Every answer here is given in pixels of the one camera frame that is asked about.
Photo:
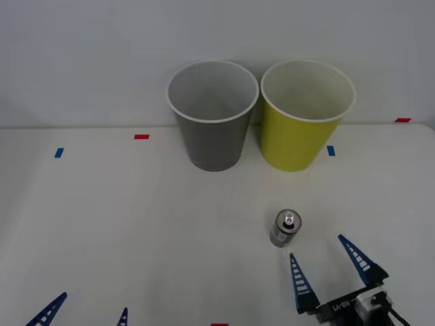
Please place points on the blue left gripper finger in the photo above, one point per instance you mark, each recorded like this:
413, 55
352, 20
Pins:
123, 319
47, 310

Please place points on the yellow-green plastic waste bin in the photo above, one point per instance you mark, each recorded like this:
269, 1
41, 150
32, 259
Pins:
292, 142

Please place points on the grey drink can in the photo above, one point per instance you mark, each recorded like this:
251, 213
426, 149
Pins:
284, 231

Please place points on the grey plastic waste bin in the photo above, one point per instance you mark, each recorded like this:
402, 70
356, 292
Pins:
212, 146

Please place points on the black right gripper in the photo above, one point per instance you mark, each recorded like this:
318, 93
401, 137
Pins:
336, 310

